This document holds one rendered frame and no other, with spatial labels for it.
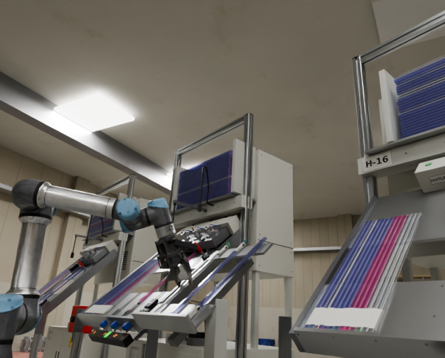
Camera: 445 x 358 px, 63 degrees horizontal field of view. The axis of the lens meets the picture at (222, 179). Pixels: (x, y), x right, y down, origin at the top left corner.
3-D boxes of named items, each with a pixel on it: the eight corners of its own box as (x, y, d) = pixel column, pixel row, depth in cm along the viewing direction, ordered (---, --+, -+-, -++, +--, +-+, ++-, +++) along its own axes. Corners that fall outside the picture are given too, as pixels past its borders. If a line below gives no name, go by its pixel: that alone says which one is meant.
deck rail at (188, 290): (148, 333, 147) (141, 321, 146) (146, 333, 148) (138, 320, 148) (246, 239, 196) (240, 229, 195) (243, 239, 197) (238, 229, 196)
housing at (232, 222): (239, 244, 194) (227, 221, 193) (186, 253, 230) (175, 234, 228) (248, 236, 200) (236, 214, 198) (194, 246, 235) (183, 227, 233)
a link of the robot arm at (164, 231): (166, 224, 150) (178, 221, 144) (169, 235, 150) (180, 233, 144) (151, 229, 145) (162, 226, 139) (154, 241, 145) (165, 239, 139)
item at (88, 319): (146, 333, 148) (137, 319, 147) (83, 325, 196) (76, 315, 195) (148, 331, 149) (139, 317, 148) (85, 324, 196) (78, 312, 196)
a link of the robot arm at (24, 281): (-15, 337, 119) (15, 180, 139) (7, 334, 133) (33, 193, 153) (23, 336, 120) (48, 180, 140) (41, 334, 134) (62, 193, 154)
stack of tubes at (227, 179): (229, 193, 200) (231, 149, 210) (175, 210, 237) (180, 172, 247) (245, 199, 207) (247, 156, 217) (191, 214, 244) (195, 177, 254)
